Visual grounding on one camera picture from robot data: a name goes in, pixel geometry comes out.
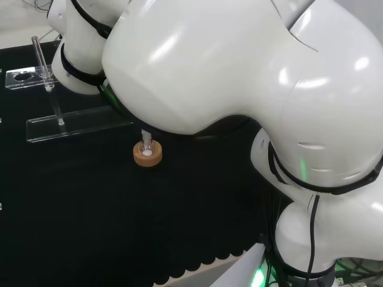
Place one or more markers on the small round-bottom glass flask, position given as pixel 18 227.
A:
pixel 147 153

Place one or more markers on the clear plastic funnel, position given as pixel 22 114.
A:
pixel 146 136

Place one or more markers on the clear acrylic funnel stand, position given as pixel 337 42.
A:
pixel 74 125

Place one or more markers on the black bench cloth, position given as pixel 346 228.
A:
pixel 89 194

